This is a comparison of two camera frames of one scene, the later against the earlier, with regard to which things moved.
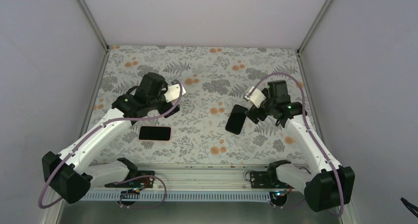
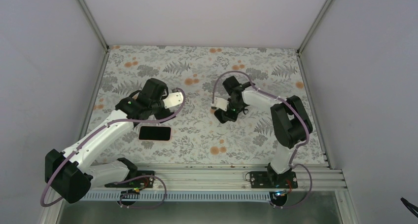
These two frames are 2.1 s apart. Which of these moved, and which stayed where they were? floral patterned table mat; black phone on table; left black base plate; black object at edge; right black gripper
Moved: right black gripper
Stayed: left black base plate; black phone on table; black object at edge; floral patterned table mat
